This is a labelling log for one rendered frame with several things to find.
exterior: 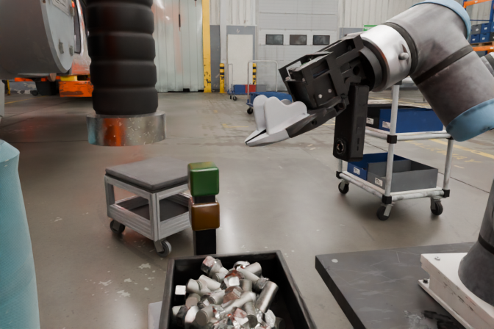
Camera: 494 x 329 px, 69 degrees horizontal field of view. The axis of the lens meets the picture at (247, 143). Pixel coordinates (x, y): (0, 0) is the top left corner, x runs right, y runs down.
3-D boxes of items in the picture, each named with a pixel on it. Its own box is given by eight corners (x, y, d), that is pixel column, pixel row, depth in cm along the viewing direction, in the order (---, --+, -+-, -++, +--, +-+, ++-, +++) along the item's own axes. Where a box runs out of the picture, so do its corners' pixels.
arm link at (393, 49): (375, 80, 60) (421, 81, 51) (352, 92, 59) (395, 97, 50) (359, 28, 57) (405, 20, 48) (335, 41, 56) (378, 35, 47)
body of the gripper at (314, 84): (273, 70, 52) (337, 37, 55) (294, 123, 55) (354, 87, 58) (298, 71, 45) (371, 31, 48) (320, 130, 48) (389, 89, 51)
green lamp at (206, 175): (187, 189, 52) (186, 162, 51) (215, 186, 53) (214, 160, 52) (190, 198, 48) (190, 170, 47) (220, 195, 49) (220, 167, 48)
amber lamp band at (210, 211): (188, 221, 53) (187, 195, 52) (215, 218, 54) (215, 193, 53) (192, 233, 49) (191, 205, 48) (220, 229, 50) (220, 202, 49)
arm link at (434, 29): (489, 32, 52) (449, -23, 53) (426, 70, 49) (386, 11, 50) (446, 61, 61) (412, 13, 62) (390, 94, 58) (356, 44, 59)
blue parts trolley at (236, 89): (226, 98, 991) (226, 63, 971) (261, 98, 1015) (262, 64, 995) (231, 100, 933) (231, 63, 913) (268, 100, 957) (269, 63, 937)
